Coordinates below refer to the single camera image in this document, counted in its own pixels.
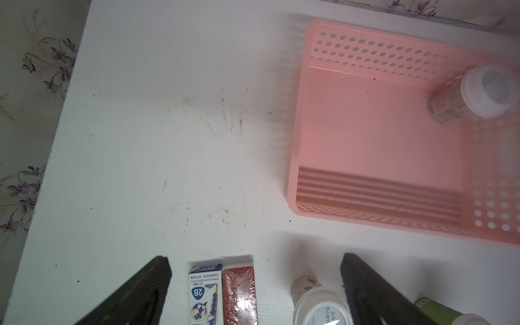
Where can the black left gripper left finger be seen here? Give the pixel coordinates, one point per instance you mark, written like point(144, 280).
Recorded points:
point(138, 301)

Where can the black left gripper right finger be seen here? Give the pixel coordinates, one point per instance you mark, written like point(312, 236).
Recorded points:
point(372, 300)

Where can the pink plastic basket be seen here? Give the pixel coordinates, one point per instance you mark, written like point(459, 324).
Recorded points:
point(364, 149)

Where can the red pencil box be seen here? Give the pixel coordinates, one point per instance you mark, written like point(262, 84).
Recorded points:
point(239, 294)

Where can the yogurt bottle row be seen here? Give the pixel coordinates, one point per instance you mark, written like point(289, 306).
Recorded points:
point(485, 91)
point(443, 315)
point(316, 304)

